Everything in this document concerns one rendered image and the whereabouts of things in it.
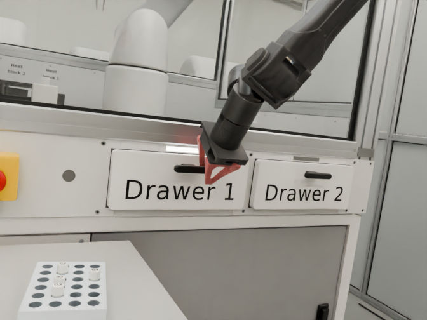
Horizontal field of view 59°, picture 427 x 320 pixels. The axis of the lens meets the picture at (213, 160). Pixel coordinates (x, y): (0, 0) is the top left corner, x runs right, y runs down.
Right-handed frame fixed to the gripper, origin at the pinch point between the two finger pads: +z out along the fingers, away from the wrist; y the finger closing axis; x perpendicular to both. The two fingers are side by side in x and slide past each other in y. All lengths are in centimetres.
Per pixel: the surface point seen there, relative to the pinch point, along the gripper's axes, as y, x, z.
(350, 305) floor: 17, -149, 120
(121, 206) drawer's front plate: -1.9, 15.5, 7.4
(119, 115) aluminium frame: 9.0, 17.0, -5.0
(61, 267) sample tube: -20.6, 27.5, -3.3
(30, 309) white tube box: -27.2, 31.1, -6.8
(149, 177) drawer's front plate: 1.3, 10.8, 2.8
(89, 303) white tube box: -27.0, 25.3, -6.3
